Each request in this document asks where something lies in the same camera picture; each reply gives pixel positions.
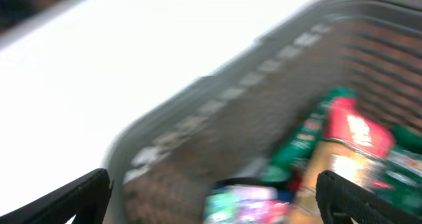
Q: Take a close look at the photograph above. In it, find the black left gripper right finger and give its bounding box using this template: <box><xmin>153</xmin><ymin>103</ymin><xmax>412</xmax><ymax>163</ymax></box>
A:
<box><xmin>316</xmin><ymin>171</ymin><xmax>421</xmax><ymax>224</ymax></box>

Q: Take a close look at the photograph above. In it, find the orange biscuit pack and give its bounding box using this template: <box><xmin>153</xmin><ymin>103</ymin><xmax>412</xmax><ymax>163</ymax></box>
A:
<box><xmin>287</xmin><ymin>97</ymin><xmax>395</xmax><ymax>224</ymax></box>

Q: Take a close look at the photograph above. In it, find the green Nescafe coffee bag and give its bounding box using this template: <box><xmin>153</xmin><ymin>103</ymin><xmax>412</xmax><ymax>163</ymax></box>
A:
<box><xmin>261</xmin><ymin>87</ymin><xmax>421</xmax><ymax>216</ymax></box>

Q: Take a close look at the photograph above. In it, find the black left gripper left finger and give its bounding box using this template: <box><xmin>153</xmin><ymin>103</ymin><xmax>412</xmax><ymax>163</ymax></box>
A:
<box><xmin>1</xmin><ymin>168</ymin><xmax>111</xmax><ymax>224</ymax></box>

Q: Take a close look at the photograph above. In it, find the grey plastic basket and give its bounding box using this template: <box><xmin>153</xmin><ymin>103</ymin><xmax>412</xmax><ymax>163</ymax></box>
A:
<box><xmin>104</xmin><ymin>0</ymin><xmax>421</xmax><ymax>223</ymax></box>

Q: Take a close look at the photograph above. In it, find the Kleenex tissue multipack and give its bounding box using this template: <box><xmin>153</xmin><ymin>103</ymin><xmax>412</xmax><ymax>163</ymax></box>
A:
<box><xmin>203</xmin><ymin>184</ymin><xmax>294</xmax><ymax>224</ymax></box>

